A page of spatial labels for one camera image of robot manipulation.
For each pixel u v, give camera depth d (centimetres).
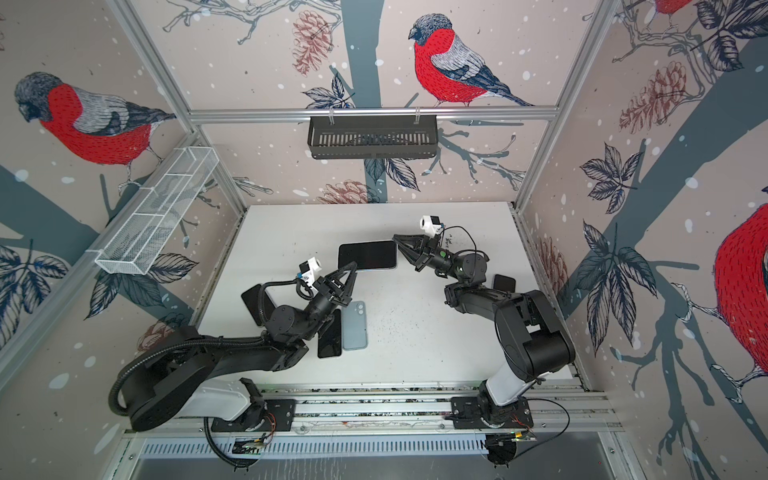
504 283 95
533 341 46
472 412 73
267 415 72
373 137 106
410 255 70
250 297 94
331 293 67
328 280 67
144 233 73
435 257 67
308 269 70
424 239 71
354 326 88
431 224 75
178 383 43
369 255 69
